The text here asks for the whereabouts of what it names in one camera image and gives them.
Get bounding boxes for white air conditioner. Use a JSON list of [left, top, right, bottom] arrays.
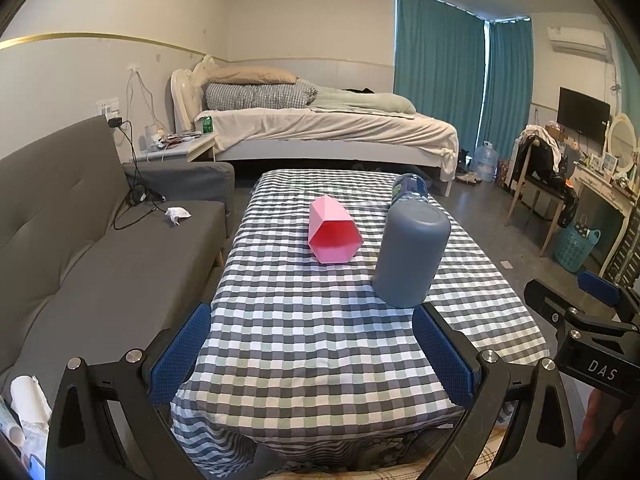
[[546, 25, 609, 59]]

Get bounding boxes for black television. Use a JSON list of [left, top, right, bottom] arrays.
[[557, 87, 612, 145]]

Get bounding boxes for narrow teal curtain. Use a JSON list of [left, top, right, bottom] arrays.
[[481, 18, 534, 161]]

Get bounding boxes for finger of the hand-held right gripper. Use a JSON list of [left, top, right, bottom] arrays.
[[577, 269, 640, 329], [524, 279, 640, 342]]

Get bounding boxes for person's right hand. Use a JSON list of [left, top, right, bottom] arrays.
[[577, 387, 619, 456]]

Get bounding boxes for blue laundry basket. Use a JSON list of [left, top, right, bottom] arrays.
[[554, 219, 602, 274]]

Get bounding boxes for checked folded duvet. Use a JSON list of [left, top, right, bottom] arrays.
[[205, 81, 319, 111]]

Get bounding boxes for clothes pile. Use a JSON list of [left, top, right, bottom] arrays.
[[514, 126, 570, 187]]

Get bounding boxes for white bedside table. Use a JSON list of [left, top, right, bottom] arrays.
[[133, 132, 219, 164]]

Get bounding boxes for white paper roll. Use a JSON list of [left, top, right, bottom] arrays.
[[9, 375, 54, 427]]

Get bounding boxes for grey cup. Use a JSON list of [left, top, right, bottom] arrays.
[[372, 200, 452, 309]]

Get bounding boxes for beige pillow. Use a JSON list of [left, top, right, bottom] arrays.
[[207, 65, 300, 86]]

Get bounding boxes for checked tablecloth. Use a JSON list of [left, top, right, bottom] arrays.
[[170, 169, 547, 476]]

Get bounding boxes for oval white mirror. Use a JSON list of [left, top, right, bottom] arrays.
[[604, 113, 639, 172]]

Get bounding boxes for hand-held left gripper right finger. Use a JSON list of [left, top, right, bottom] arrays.
[[412, 302, 581, 480]]

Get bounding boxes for wide teal curtain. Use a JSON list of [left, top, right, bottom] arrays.
[[393, 0, 489, 152]]

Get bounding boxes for large water jug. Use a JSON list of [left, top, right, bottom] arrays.
[[472, 141, 499, 183]]

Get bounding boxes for pale green blanket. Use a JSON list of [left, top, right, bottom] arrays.
[[309, 86, 417, 115]]

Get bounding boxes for pink hexagonal cup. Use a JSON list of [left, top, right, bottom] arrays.
[[307, 196, 365, 266]]

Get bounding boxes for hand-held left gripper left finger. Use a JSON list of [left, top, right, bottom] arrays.
[[45, 303, 213, 480]]

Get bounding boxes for black charger cable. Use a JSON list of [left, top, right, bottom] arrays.
[[112, 120, 168, 231]]

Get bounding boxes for white bed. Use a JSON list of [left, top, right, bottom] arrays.
[[170, 54, 460, 197]]

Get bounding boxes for pile of papers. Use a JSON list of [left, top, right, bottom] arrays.
[[145, 122, 202, 149]]

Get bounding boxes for grey sofa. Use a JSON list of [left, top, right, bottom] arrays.
[[0, 115, 236, 411]]

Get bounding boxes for white cable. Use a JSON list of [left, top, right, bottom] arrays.
[[126, 64, 167, 136]]

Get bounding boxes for white dresser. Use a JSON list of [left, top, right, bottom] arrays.
[[572, 159, 640, 281]]

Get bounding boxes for wooden chair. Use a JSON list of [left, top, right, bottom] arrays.
[[504, 135, 577, 257]]

